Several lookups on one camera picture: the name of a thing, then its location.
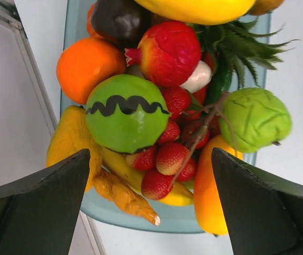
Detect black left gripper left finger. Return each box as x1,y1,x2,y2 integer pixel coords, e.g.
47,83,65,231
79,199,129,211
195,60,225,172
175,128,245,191
0,149,90,254

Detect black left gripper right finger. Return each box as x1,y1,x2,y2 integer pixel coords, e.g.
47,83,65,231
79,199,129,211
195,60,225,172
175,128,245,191
211,148,303,254

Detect orange ginger root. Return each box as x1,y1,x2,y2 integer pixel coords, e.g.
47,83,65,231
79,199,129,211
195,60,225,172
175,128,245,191
93,169,161,226

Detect green watermelon ball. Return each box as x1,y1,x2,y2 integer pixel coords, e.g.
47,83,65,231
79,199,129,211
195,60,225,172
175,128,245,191
85,74,171,154

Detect orange tangerine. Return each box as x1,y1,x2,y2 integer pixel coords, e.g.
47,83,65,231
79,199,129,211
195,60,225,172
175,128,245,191
56,37,126,105

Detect yellow orange mango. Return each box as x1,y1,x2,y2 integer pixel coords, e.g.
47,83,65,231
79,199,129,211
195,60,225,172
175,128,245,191
194,134,244,235

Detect blue-grey fruit tray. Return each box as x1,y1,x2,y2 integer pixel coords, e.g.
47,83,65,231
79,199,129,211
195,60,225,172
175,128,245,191
60,0,271,234

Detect yellow banana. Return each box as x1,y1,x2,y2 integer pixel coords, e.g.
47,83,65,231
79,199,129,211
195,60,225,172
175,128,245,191
101,147,194,207

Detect green custard apple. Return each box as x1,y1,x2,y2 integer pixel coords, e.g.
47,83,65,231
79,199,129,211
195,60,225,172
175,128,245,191
219,88,292,154

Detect red strawberry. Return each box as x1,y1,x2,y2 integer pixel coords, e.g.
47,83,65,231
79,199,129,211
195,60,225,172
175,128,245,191
141,168,173,200

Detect white garlic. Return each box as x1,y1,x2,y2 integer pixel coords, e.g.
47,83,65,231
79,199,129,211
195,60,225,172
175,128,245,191
180,61,212,94

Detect green pineapple leaves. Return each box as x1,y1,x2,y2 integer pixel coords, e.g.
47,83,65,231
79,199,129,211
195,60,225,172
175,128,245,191
189,19,292,105

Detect red pomegranate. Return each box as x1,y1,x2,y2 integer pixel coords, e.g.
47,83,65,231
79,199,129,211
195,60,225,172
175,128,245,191
124,21,202,87

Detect yellow lemon mango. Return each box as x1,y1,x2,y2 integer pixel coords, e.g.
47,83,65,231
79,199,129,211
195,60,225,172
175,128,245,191
136,0,255,26

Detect dark purple fruit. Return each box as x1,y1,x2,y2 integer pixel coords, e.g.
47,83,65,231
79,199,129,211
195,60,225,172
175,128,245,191
91,0,152,48

